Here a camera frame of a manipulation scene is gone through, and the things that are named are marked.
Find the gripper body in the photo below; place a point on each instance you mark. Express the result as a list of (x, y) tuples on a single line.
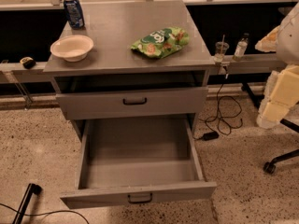
[(289, 39)]

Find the grey drawer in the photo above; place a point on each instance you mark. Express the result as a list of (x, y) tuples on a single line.
[(122, 104), (135, 161)]

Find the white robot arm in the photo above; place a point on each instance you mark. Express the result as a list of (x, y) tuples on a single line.
[(284, 39)]

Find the grey drawer cabinet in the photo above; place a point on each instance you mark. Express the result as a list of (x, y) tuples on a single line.
[(112, 66)]

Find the small clear bottle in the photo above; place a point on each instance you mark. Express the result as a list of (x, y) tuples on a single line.
[(241, 47)]

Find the clear plastic cup with straw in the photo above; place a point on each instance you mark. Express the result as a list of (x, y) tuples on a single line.
[(220, 49)]

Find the green chip bag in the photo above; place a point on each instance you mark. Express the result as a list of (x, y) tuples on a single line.
[(162, 43)]

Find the white bowl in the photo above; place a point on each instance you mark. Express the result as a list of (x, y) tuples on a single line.
[(72, 48)]

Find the blue soda can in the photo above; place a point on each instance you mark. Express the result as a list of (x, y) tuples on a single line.
[(74, 13)]

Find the black yellow tape measure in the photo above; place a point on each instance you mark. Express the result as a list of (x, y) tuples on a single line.
[(27, 62)]

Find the grey window ledge rail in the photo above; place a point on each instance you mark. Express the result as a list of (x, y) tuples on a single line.
[(250, 64)]

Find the black stand with cable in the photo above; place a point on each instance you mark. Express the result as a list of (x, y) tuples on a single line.
[(31, 190)]

